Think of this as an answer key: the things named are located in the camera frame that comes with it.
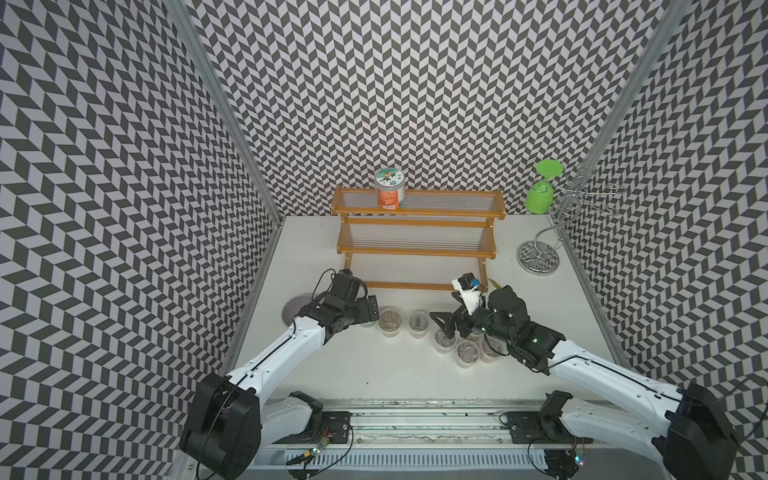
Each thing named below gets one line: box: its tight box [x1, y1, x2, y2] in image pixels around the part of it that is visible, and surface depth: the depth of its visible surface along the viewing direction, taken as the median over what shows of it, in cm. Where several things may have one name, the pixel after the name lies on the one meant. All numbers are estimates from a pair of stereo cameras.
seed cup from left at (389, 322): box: [378, 308, 402, 337], surface depth 88 cm
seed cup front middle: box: [454, 339, 481, 369], surface depth 82 cm
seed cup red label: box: [408, 311, 429, 339], surface depth 87 cm
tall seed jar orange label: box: [375, 167, 405, 210], surface depth 80 cm
